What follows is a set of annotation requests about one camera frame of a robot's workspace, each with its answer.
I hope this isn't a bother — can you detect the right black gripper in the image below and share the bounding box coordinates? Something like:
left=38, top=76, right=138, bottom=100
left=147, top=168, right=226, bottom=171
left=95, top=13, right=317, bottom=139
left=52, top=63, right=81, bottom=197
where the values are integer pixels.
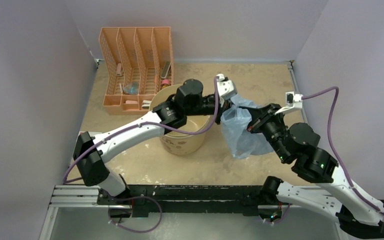
left=236, top=103, right=289, bottom=162

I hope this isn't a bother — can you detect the blue plastic trash bag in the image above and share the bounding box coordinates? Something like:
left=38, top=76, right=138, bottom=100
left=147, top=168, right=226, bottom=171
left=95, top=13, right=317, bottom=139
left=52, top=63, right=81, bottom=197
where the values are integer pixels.
left=220, top=94, right=274, bottom=159

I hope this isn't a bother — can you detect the beige capybara trash bin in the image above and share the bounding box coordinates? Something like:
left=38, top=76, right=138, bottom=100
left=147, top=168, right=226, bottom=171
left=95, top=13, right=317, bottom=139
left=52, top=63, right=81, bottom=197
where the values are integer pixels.
left=148, top=84, right=217, bottom=157

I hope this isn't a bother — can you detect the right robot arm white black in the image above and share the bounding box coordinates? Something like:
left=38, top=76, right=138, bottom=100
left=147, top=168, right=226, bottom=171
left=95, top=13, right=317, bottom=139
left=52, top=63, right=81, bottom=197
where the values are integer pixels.
left=246, top=103, right=384, bottom=239

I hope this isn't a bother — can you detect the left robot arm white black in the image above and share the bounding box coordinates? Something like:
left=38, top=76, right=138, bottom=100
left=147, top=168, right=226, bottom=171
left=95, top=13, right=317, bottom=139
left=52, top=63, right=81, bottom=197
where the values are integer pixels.
left=68, top=74, right=237, bottom=205

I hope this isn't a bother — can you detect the pink cartoon bottle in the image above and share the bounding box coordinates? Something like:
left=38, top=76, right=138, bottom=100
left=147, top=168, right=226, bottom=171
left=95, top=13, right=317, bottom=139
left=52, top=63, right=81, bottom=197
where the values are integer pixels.
left=161, top=79, right=171, bottom=89

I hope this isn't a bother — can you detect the grey pen case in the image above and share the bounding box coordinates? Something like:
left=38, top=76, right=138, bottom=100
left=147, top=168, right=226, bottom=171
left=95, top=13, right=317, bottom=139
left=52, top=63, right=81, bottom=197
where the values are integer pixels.
left=160, top=61, right=171, bottom=79

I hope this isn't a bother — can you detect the white stapler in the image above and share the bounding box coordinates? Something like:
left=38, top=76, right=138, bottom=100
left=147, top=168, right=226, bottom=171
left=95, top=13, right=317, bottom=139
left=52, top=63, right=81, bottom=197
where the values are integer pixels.
left=141, top=100, right=152, bottom=111

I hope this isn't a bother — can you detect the pink eraser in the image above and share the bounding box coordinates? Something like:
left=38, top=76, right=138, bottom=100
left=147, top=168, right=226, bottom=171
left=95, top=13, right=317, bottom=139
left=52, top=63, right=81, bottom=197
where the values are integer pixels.
left=124, top=100, right=138, bottom=105

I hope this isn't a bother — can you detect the pink plastic file organizer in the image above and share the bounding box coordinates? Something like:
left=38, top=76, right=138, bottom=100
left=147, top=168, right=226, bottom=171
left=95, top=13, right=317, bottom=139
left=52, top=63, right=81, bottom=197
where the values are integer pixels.
left=99, top=26, right=175, bottom=115

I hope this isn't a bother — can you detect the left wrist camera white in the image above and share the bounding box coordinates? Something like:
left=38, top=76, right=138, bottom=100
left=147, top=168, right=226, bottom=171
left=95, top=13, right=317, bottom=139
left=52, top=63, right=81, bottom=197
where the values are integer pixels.
left=215, top=73, right=238, bottom=102

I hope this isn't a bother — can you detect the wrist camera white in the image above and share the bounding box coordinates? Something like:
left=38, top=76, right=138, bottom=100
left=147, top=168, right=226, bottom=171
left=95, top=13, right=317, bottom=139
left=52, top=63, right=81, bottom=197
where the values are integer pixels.
left=215, top=73, right=238, bottom=102
left=275, top=91, right=303, bottom=115

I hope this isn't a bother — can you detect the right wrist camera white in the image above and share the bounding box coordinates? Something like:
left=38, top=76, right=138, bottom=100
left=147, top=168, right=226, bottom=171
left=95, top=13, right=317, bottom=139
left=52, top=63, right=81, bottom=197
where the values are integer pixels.
left=275, top=91, right=303, bottom=115

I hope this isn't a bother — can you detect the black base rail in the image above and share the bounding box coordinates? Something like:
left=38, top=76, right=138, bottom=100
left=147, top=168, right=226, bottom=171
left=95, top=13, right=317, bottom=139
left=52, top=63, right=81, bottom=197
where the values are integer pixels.
left=96, top=180, right=294, bottom=219

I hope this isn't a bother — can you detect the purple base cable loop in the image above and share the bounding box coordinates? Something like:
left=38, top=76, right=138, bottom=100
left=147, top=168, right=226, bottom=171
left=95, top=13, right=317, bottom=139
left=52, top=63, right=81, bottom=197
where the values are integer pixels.
left=107, top=195, right=164, bottom=234

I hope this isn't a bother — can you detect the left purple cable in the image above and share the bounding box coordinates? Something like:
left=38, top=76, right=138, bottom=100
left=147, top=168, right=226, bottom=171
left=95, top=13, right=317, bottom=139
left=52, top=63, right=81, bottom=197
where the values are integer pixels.
left=61, top=76, right=221, bottom=185

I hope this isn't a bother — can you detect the aluminium frame rail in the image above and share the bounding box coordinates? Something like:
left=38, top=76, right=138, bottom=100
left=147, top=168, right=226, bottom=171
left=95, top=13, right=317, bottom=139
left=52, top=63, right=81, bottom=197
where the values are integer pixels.
left=39, top=184, right=113, bottom=240

